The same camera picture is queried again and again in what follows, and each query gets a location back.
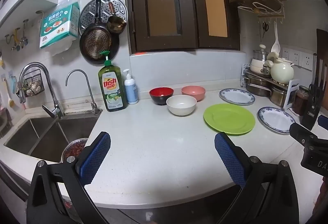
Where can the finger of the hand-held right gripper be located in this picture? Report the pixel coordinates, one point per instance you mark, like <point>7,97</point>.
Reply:
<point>299,131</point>
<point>323,121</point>

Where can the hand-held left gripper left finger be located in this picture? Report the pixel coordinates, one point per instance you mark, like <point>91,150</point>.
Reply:
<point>94,157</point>

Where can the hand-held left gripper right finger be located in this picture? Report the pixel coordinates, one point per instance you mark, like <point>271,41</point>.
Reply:
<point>230,160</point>

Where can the blue floral white plate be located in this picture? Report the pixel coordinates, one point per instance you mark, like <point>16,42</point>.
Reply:
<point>275,120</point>
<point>237,97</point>

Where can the green plate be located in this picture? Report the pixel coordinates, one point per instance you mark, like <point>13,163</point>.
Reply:
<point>229,118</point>

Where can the white bowl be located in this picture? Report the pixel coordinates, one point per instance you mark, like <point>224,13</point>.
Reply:
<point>181,110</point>

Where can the pink bowl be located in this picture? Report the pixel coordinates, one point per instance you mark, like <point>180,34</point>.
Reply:
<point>193,97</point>

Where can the red and black bowl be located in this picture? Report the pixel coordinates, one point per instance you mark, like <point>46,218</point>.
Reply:
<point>161,101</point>

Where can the person's right forearm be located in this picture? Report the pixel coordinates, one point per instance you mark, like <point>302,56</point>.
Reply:
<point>321,198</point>

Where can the black knife block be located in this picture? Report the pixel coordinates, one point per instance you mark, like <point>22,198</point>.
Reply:
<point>311,111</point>

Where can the steel colander with red food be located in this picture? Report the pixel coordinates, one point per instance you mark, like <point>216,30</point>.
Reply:
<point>74,149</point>

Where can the glass jar dark contents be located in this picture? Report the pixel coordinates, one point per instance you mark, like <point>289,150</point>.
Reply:
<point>299,103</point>

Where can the small steel pot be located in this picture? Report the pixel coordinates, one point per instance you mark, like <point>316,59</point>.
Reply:
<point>278,97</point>

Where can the steel sink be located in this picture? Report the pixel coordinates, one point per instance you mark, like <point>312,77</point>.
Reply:
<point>46,142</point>

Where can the green dish soap bottle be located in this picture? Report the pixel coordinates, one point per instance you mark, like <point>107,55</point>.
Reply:
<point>112,101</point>

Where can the large steel pot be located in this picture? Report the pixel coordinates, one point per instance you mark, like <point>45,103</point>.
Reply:
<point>258,88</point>

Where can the cream kettle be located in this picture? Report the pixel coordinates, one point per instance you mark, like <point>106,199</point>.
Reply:
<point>281,72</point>

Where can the thin gooseneck faucet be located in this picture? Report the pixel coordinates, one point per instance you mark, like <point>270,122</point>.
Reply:
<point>89,90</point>

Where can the metal pot rack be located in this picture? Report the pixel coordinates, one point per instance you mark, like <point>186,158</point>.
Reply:
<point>253,76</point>

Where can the white blue pump bottle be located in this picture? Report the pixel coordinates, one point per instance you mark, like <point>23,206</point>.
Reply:
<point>131,93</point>

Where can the large chrome faucet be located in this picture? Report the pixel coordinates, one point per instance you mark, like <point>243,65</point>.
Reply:
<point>51,95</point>

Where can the dark wooden board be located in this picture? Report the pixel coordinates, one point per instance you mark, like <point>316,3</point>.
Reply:
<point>322,44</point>

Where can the cream cooking pot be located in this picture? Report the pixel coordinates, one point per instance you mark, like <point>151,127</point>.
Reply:
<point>256,67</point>

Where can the glass pot lid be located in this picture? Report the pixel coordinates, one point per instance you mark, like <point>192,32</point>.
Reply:
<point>258,54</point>

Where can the white ladle spoon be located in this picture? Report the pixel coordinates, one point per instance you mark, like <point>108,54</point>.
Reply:
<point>275,47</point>

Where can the yellow dish brush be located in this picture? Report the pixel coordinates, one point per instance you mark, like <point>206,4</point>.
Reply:
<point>10,101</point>

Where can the scissors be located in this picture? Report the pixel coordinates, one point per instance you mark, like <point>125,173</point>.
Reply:
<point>265,27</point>

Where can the brass ladle pot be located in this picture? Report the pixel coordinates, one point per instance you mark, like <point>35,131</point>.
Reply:
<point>116,24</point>

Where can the paper towel pack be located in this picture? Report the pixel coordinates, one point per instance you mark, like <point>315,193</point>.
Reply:
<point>59,26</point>

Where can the round steel steamer rack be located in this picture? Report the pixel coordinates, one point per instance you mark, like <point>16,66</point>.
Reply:
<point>117,7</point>

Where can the white wall socket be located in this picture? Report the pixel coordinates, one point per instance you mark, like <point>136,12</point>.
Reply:
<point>307,61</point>
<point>295,57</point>
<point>286,53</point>

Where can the white wall rack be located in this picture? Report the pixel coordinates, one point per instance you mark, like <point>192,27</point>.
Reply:
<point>279,12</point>

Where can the brown window frame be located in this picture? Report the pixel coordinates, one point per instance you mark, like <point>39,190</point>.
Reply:
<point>138,34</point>

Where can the metal wall hook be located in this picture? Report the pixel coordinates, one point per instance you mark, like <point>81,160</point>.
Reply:
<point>15,39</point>
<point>24,34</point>

